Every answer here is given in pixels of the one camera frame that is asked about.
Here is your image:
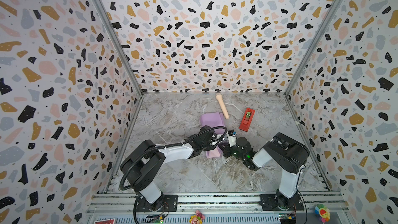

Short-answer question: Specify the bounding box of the pink wrapping paper sheet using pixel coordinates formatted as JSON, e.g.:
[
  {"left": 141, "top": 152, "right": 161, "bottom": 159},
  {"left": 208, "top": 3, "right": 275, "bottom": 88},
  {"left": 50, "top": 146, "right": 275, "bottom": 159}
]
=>
[{"left": 200, "top": 112, "right": 225, "bottom": 158}]

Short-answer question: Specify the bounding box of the beige toy microphone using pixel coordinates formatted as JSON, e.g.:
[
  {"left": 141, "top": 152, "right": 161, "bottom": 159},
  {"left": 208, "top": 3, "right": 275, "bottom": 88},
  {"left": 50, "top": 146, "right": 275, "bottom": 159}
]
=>
[{"left": 216, "top": 93, "right": 230, "bottom": 120}]

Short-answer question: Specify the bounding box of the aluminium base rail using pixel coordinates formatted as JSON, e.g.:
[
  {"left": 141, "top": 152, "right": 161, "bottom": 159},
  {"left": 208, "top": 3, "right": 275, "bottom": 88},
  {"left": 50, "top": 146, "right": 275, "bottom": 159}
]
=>
[{"left": 85, "top": 191, "right": 355, "bottom": 224}]

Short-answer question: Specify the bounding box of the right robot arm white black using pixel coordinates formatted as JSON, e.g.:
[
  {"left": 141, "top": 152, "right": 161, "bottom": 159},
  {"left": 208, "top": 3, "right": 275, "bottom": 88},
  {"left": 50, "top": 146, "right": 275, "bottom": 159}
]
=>
[{"left": 221, "top": 132, "right": 310, "bottom": 200}]

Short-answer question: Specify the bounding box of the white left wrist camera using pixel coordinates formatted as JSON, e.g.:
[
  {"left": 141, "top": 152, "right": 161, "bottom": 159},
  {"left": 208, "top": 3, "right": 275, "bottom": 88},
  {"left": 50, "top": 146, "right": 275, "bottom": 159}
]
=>
[{"left": 217, "top": 134, "right": 228, "bottom": 143}]

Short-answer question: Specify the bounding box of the aluminium corner post left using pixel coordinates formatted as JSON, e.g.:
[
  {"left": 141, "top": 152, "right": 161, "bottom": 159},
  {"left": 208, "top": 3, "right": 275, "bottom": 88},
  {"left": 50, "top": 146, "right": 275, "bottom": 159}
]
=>
[{"left": 92, "top": 0, "right": 143, "bottom": 99}]

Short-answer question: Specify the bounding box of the aluminium corner post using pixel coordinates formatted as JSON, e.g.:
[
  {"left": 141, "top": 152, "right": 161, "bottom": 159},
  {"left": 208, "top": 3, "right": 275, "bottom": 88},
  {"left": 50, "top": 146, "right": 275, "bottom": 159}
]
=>
[
  {"left": 284, "top": 0, "right": 343, "bottom": 99},
  {"left": 92, "top": 0, "right": 143, "bottom": 99}
]

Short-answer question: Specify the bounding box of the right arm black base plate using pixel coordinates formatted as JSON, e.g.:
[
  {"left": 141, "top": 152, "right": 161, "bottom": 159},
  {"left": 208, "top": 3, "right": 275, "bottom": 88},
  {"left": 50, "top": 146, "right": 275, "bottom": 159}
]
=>
[{"left": 260, "top": 192, "right": 305, "bottom": 211}]

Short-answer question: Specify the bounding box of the aluminium corner post right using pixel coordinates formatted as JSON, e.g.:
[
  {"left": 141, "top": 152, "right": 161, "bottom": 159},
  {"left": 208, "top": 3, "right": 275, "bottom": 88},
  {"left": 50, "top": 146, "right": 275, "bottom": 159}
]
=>
[{"left": 284, "top": 0, "right": 343, "bottom": 99}]

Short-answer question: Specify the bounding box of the black corrugated cable hose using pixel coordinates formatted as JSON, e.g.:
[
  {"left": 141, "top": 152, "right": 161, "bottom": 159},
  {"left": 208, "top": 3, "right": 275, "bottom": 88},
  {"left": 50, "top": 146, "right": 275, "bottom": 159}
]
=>
[{"left": 119, "top": 125, "right": 228, "bottom": 191}]

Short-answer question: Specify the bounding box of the rainbow flower toy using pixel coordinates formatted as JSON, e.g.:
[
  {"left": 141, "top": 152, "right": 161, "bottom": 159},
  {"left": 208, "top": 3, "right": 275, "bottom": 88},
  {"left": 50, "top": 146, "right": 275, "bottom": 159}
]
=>
[{"left": 315, "top": 204, "right": 331, "bottom": 224}]

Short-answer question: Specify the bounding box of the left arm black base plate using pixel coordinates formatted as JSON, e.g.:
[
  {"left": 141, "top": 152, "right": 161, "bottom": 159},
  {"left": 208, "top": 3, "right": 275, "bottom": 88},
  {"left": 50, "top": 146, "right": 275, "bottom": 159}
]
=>
[{"left": 135, "top": 195, "right": 178, "bottom": 213}]

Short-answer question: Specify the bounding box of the red tape dispenser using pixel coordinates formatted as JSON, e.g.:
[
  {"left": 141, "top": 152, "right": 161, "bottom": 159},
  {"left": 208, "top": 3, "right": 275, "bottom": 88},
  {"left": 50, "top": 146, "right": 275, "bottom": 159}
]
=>
[{"left": 239, "top": 108, "right": 255, "bottom": 132}]

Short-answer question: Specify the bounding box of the pink yellow flower toy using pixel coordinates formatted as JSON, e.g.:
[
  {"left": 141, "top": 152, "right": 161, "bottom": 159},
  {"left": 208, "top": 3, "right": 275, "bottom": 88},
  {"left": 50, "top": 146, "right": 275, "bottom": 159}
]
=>
[{"left": 189, "top": 211, "right": 205, "bottom": 224}]

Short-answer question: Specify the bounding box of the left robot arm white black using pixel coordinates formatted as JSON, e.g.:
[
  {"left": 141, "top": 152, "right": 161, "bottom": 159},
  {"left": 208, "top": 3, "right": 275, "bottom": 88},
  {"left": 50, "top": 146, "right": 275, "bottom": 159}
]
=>
[{"left": 119, "top": 125, "right": 228, "bottom": 204}]

